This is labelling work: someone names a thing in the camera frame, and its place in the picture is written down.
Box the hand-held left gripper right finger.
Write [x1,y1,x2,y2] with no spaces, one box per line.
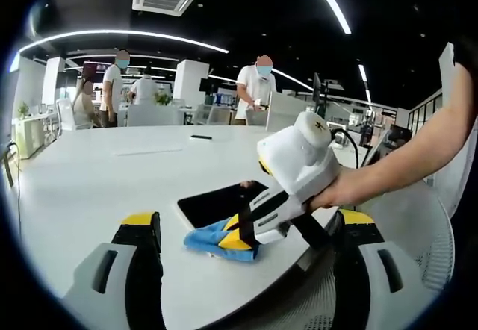
[335,208,435,330]

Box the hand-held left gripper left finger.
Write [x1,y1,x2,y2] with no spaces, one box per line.
[63,211,167,330]

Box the black tablet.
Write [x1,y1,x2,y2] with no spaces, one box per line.
[176,180,285,234]

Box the blue cleaning cloth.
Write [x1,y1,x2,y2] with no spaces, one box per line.
[182,216,261,263]

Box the person's right hand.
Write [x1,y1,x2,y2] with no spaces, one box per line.
[307,166,379,212]

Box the white desk partition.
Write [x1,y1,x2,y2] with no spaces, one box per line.
[265,91,318,134]

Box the mesh office chair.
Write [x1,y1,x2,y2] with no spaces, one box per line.
[231,184,455,330]

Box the black monitor on stand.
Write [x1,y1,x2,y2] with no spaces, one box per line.
[312,72,330,116]

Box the slanted ceiling light strip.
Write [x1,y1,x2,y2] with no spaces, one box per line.
[271,68,315,92]

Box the short ceiling light strip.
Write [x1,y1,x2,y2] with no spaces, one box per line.
[358,63,373,103]

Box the white divider panel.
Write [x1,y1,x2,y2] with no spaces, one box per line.
[126,104,181,128]

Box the white low cabinet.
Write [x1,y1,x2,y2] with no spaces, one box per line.
[14,115,57,159]

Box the overhead ceiling light strip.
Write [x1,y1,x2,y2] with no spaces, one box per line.
[304,0,352,34]

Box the white office chair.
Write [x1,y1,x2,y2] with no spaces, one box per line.
[55,98,81,131]

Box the person's black sleeve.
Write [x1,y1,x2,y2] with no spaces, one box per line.
[452,34,478,98]

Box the long curved ceiling light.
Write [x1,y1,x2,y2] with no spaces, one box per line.
[18,29,229,55]

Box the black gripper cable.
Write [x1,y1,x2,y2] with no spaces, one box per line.
[330,128,360,169]

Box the black floor cable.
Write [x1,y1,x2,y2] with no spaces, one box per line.
[5,141,24,234]

